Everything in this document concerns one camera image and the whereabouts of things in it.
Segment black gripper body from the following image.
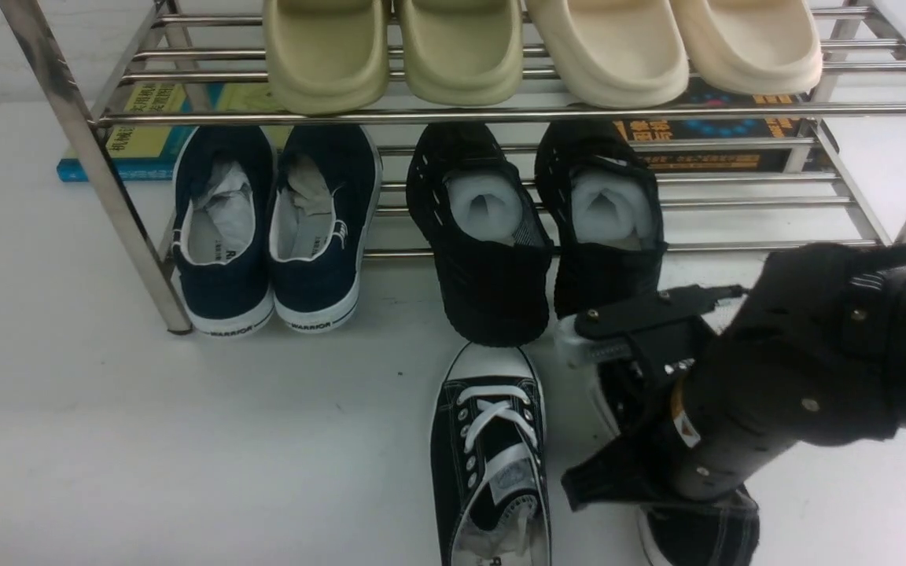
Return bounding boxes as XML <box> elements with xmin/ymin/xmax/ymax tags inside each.
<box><xmin>562</xmin><ymin>244</ymin><xmax>902</xmax><ymax>513</ymax></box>

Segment black canvas sneaker white laces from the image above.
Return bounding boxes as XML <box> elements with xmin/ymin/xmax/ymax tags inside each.
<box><xmin>430</xmin><ymin>343</ymin><xmax>551</xmax><ymax>565</ymax></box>

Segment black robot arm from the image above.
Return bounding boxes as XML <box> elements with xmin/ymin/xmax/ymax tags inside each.
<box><xmin>554</xmin><ymin>243</ymin><xmax>906</xmax><ymax>511</ymax></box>

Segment stainless steel shoe rack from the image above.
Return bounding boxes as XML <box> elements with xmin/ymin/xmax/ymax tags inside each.
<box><xmin>0</xmin><ymin>1</ymin><xmax>906</xmax><ymax>336</ymax></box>

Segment black mesh shoe right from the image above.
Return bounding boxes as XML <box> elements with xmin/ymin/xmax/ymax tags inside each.
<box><xmin>533</xmin><ymin>119</ymin><xmax>668</xmax><ymax>318</ymax></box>

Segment black mesh shoe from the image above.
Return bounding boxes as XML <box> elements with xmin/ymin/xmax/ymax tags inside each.
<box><xmin>405</xmin><ymin>123</ymin><xmax>553</xmax><ymax>347</ymax></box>
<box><xmin>533</xmin><ymin>119</ymin><xmax>668</xmax><ymax>318</ymax></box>

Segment cream slipper right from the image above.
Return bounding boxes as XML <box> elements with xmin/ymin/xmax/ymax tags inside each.
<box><xmin>670</xmin><ymin>1</ymin><xmax>823</xmax><ymax>94</ymax></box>

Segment cream slipper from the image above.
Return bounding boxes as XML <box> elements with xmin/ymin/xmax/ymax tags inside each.
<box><xmin>670</xmin><ymin>1</ymin><xmax>823</xmax><ymax>94</ymax></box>
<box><xmin>525</xmin><ymin>1</ymin><xmax>690</xmax><ymax>108</ymax></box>

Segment black mesh shoe left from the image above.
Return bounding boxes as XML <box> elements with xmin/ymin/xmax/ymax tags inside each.
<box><xmin>405</xmin><ymin>123</ymin><xmax>553</xmax><ymax>347</ymax></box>

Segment cream slipper left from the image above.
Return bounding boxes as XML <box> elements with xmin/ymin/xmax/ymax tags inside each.
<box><xmin>525</xmin><ymin>1</ymin><xmax>690</xmax><ymax>108</ymax></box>

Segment olive green slipper right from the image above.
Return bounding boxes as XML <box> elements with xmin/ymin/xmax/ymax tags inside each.
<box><xmin>393</xmin><ymin>1</ymin><xmax>524</xmax><ymax>107</ymax></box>

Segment olive green slipper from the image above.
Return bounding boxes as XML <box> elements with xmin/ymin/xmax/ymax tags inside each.
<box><xmin>263</xmin><ymin>1</ymin><xmax>391</xmax><ymax>116</ymax></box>
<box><xmin>393</xmin><ymin>1</ymin><xmax>524</xmax><ymax>107</ymax></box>

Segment navy slip-on shoe right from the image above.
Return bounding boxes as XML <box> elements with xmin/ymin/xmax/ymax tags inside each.
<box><xmin>267</xmin><ymin>124</ymin><xmax>382</xmax><ymax>334</ymax></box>

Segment navy slip-on shoe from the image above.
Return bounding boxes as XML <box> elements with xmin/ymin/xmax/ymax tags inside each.
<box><xmin>267</xmin><ymin>124</ymin><xmax>382</xmax><ymax>334</ymax></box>
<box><xmin>171</xmin><ymin>125</ymin><xmax>277</xmax><ymax>338</ymax></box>

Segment olive green slipper left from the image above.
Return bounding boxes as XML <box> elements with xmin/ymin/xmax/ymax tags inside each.
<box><xmin>263</xmin><ymin>1</ymin><xmax>391</xmax><ymax>116</ymax></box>

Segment navy slip-on shoe left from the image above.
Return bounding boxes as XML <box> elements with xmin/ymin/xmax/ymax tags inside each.
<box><xmin>171</xmin><ymin>125</ymin><xmax>277</xmax><ymax>338</ymax></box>

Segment yellow blue book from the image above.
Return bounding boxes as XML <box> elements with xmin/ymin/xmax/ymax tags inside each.
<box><xmin>57</xmin><ymin>81</ymin><xmax>293</xmax><ymax>183</ymax></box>

